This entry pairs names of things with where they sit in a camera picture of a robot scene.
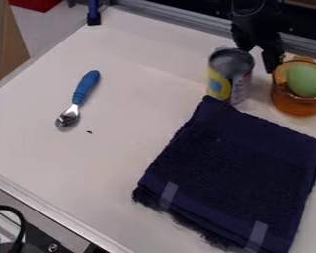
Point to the yellow and white can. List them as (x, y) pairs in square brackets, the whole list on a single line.
[(229, 75)]

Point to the blue clamp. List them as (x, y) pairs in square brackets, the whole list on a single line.
[(93, 12)]

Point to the red box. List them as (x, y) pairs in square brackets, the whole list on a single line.
[(33, 4)]

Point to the dark blue cloth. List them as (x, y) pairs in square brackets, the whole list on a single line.
[(235, 171)]

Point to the green toy egg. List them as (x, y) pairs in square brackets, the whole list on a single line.
[(306, 80)]

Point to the orange cup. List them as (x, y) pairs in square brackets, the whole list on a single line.
[(292, 100)]

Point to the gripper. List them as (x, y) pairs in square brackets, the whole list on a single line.
[(257, 23)]

